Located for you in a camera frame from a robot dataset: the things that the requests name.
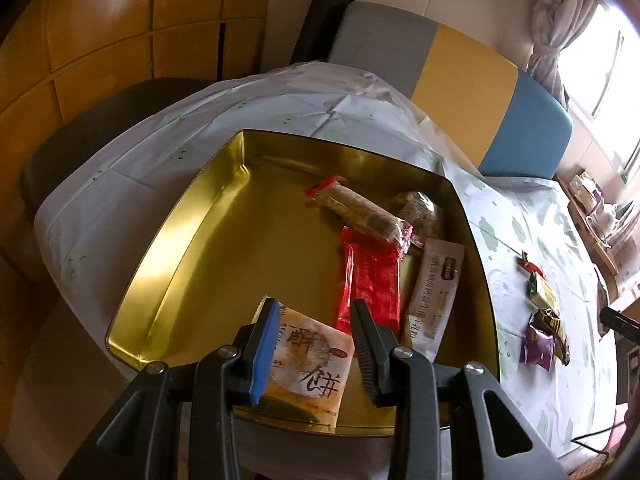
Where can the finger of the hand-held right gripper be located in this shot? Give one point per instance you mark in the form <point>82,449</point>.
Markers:
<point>617,321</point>

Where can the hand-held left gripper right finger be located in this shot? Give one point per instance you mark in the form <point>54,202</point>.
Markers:
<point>367,355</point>

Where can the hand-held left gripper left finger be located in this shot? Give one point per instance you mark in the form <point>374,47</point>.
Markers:
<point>262,360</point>

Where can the yellow pastry packet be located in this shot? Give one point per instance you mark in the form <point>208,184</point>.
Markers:
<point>310,375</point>

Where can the dark brown candy packet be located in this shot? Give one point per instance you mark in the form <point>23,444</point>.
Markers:
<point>550,324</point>

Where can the plain red snack packet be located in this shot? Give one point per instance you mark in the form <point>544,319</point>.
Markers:
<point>372,280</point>

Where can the green candy packet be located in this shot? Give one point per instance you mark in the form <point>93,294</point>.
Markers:
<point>540,291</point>

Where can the purple candy packet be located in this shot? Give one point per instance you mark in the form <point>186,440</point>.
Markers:
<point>537,351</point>

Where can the long white sachet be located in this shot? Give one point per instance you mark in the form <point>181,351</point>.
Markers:
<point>437,285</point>

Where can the red gold patterned candy packet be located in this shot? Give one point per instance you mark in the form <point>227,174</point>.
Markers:
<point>530,264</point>

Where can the red tin box gold inside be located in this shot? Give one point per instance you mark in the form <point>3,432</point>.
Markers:
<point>225,240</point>

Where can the nut bar packet red ends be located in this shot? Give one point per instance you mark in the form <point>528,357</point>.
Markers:
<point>360,207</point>

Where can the clear brown cake packet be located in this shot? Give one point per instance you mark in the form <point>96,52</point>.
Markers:
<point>422,212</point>

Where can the wooden side table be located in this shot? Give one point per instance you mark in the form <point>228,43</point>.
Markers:
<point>602,257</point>

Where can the white teapot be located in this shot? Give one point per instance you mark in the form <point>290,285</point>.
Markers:
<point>602,217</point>

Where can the patterned tissue box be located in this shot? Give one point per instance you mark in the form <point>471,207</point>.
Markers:
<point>582,187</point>

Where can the white tablecloth green cloud print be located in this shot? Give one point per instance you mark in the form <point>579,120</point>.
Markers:
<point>125,160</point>

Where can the window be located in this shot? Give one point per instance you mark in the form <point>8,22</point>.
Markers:
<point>600,70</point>

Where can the dark grey chair seat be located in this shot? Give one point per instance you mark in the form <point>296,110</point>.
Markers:
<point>85,135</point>

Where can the grey yellow blue chair back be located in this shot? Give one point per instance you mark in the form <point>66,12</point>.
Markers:
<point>465,75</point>

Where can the tied beige curtain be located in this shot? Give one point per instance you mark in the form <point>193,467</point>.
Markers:
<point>555,25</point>

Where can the black padded post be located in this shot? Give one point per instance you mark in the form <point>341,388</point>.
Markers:
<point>327,10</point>

